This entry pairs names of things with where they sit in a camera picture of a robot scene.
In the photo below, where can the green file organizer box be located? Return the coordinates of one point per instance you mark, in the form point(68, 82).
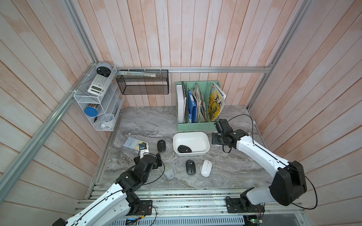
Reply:
point(197, 126)

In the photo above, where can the grey newspapers stack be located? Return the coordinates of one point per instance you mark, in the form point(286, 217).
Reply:
point(201, 106)

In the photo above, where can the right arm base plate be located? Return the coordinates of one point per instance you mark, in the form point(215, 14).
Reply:
point(240, 205)

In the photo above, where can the paper pack on basket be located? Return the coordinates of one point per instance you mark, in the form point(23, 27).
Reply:
point(132, 73)

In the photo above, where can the round grey black speaker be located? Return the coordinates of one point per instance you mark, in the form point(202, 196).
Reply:
point(104, 69)

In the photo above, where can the black wire mesh basket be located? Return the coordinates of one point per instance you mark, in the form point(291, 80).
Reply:
point(137, 85)

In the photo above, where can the blue folder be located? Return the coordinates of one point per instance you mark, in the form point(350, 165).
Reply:
point(192, 108)

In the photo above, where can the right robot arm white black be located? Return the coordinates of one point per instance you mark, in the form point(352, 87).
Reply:
point(289, 181)

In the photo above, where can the yellow magazine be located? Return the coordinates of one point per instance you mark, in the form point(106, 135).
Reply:
point(216, 101)

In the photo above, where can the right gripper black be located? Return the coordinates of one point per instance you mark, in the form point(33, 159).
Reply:
point(214, 138)

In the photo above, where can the white round alarm clock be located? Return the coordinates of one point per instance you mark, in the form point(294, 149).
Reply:
point(107, 121)

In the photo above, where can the blue lid jar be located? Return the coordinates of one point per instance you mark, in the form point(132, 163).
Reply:
point(91, 110)

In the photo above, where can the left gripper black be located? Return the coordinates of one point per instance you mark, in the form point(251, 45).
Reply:
point(159, 161)

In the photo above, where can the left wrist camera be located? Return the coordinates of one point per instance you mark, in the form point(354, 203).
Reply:
point(143, 149)

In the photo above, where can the aluminium rail base frame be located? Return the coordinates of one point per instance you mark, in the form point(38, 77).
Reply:
point(214, 207)

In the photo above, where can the white plastic storage box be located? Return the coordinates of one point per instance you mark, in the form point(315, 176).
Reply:
point(197, 142)

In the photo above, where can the white binder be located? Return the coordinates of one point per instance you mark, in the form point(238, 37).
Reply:
point(181, 103)

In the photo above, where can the white wire wall shelf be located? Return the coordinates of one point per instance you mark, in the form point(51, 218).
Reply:
point(111, 102)

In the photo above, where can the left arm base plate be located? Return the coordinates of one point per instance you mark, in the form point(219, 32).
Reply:
point(143, 208)

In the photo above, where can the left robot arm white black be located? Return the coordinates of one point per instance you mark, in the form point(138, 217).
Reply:
point(120, 199)

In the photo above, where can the grey white mouse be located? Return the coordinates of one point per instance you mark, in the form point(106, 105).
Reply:
point(169, 172)

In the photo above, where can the black Lecoo mouse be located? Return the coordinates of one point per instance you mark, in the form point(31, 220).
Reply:
point(190, 167)
point(184, 149)

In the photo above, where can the white desk calculator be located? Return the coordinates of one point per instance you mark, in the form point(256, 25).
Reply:
point(99, 85)

